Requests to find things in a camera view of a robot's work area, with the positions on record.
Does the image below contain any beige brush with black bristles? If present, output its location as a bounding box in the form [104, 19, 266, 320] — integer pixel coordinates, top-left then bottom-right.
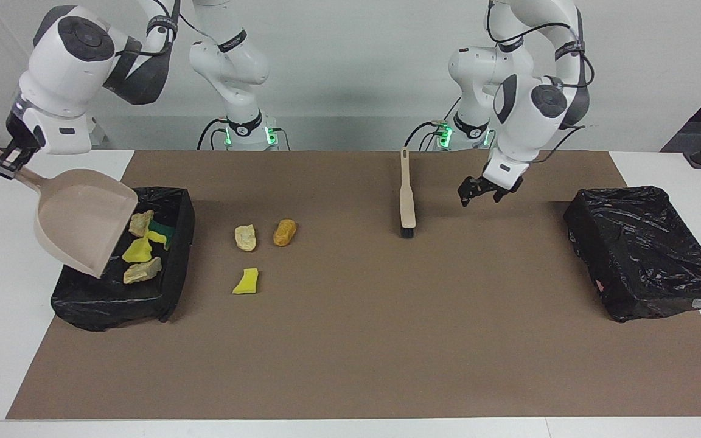
[399, 147, 417, 238]

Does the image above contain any beige plastic dustpan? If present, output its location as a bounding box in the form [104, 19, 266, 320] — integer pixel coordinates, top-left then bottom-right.
[0, 139, 139, 279]

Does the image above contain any striped brown bread piece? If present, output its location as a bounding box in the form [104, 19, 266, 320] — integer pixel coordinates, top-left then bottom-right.
[129, 210, 155, 238]

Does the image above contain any yellow green sponge piece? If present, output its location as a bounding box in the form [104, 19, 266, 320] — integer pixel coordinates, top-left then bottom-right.
[147, 220, 176, 250]

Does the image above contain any pale crinkled bread piece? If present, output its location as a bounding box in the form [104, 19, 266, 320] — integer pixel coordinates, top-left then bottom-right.
[234, 224, 257, 252]
[123, 257, 162, 285]

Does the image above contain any black bagged bin pink mark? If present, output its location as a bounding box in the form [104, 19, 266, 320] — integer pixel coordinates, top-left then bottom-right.
[563, 186, 701, 323]

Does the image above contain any brown bread nugget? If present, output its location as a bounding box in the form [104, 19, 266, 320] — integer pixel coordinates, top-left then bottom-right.
[273, 219, 298, 247]

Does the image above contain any brown table mat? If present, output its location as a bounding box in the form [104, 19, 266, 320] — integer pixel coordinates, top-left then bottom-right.
[7, 150, 701, 420]

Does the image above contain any black left base cable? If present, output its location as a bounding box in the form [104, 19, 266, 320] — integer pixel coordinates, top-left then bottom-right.
[402, 91, 464, 151]

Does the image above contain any black base cable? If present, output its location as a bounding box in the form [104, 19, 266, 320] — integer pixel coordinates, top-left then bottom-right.
[402, 91, 464, 151]
[197, 117, 228, 151]

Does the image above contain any black right base cable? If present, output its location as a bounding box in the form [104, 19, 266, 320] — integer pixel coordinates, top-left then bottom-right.
[197, 117, 228, 151]

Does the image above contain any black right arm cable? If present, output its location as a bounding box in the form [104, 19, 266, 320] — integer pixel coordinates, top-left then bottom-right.
[138, 0, 248, 58]

